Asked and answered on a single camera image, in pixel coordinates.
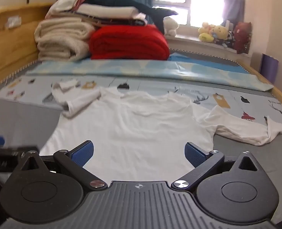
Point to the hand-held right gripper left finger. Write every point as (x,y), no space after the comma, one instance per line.
(83,153)

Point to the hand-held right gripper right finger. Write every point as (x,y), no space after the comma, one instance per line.
(193,155)

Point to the white long-sleeve shirt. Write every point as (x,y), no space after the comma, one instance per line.
(131,128)

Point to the grey bed sheet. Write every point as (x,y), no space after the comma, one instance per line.
(19,124)

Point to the wooden headboard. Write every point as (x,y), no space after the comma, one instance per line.
(12,50)

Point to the light blue quilt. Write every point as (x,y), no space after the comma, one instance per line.
(131,68)

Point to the cream folded blanket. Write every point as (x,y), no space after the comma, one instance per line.
(59,40)

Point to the red folded blanket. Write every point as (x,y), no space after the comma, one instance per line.
(129,43)

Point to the black and white plush toy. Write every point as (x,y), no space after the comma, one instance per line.
(229,39)

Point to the yellow plush toy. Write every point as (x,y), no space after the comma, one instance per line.
(212,32)

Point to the red cushion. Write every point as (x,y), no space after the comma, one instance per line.
(243,37)

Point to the white folded towel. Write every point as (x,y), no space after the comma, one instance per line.
(107,10)

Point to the window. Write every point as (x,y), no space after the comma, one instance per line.
(198,2)

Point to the teal garment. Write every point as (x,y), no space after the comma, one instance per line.
(121,1)

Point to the purple curtain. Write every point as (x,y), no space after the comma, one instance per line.
(233,0)

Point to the wooden bed side rail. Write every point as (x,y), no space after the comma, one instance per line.
(262,76)

